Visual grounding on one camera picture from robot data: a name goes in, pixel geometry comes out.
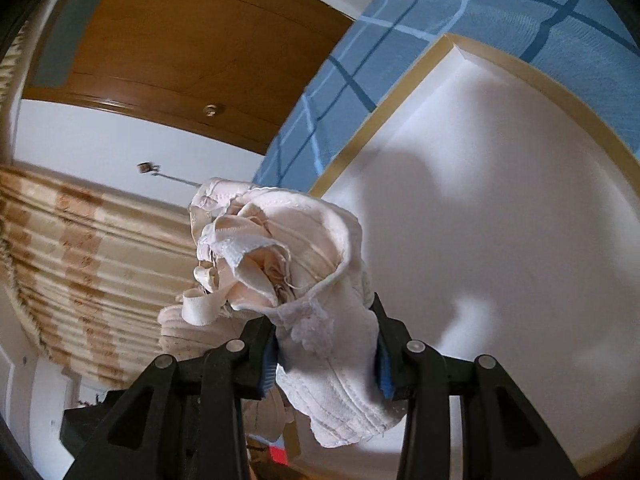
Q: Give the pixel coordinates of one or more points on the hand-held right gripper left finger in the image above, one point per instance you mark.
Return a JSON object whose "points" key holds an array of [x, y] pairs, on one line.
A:
{"points": [[269, 365]]}

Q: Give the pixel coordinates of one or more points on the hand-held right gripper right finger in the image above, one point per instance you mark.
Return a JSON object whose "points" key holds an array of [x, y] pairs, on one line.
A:
{"points": [[384, 372]]}

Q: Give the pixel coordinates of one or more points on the cream bra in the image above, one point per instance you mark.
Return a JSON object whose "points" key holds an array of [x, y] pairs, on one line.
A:
{"points": [[310, 260]]}

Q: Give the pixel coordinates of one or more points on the white shallow box tan rim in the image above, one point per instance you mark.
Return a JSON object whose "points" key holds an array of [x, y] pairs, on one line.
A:
{"points": [[500, 210]]}

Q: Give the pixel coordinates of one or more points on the beige striped curtain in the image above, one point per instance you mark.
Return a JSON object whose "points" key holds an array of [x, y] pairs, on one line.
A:
{"points": [[75, 260]]}

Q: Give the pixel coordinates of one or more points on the hanging ceiling lamp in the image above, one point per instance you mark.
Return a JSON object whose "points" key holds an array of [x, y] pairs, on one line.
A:
{"points": [[145, 167]]}

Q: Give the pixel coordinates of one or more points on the metal door knob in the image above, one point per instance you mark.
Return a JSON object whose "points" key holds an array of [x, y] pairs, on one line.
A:
{"points": [[211, 109]]}

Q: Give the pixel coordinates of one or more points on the wooden door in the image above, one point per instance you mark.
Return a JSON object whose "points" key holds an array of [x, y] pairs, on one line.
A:
{"points": [[200, 35]]}

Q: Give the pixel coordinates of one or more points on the blue plaid bedsheet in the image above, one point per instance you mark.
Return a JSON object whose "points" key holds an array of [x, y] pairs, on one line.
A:
{"points": [[425, 10]]}

